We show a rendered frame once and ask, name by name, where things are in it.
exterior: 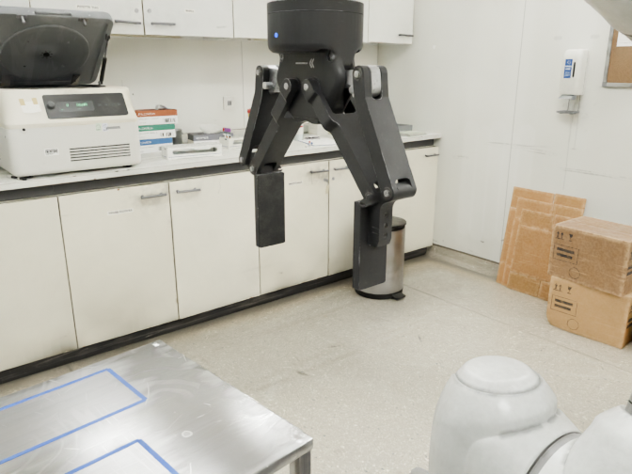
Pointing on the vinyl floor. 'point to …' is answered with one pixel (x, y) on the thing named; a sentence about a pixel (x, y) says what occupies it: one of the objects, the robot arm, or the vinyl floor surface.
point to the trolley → (145, 422)
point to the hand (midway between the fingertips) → (314, 250)
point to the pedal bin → (395, 253)
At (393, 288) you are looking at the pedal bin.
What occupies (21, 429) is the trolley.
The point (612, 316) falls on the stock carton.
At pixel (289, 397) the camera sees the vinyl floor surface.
